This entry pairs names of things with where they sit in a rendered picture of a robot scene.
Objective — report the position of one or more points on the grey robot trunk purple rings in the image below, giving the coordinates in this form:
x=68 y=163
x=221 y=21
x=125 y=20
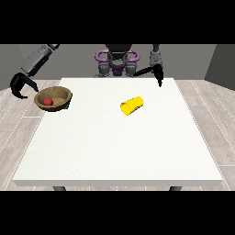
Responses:
x=116 y=64

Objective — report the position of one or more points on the small red ball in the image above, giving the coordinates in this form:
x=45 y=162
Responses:
x=47 y=101

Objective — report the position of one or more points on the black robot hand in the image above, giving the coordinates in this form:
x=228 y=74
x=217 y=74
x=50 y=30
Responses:
x=157 y=72
x=18 y=83

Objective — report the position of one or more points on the brown wooden bowl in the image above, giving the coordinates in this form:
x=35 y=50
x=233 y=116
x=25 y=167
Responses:
x=53 y=98

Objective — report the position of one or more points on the yellow cup with melon print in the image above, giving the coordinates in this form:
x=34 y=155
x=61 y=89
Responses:
x=132 y=105

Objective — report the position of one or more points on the green square pad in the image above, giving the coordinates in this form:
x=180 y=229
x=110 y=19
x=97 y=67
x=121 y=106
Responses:
x=67 y=106

